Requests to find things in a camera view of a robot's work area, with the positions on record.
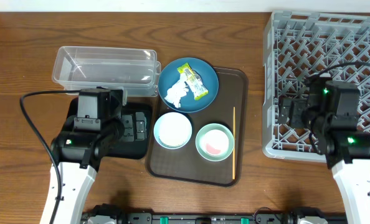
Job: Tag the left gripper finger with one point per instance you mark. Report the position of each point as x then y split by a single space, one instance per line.
128 134
140 126

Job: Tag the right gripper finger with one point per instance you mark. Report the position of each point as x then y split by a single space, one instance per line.
296 113
284 110

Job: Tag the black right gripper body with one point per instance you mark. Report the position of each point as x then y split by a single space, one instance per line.
314 117

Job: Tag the white tissue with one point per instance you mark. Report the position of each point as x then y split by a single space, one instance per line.
177 91

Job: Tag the yellow green snack wrapper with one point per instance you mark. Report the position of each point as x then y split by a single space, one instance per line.
194 81

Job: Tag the white cup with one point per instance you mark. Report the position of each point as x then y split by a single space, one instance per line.
215 142

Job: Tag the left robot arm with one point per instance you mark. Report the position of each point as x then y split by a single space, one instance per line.
70 183

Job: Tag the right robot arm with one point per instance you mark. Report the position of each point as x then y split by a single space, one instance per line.
347 154

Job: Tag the grey dishwasher rack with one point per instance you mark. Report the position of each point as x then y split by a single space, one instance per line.
297 45

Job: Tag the black plastic bin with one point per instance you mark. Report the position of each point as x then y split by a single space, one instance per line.
88 147

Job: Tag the light blue bowl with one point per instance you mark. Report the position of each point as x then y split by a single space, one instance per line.
172 130

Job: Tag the clear plastic bin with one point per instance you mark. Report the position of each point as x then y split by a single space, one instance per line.
134 70

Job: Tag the wooden chopstick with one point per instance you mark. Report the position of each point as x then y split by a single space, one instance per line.
234 137

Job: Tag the dark blue plate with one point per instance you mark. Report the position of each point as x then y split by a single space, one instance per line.
170 75

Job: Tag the brown serving tray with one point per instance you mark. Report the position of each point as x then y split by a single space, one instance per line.
186 163

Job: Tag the mint green bowl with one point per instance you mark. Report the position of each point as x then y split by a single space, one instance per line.
207 128

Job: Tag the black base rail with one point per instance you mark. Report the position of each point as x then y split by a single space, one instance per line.
105 213

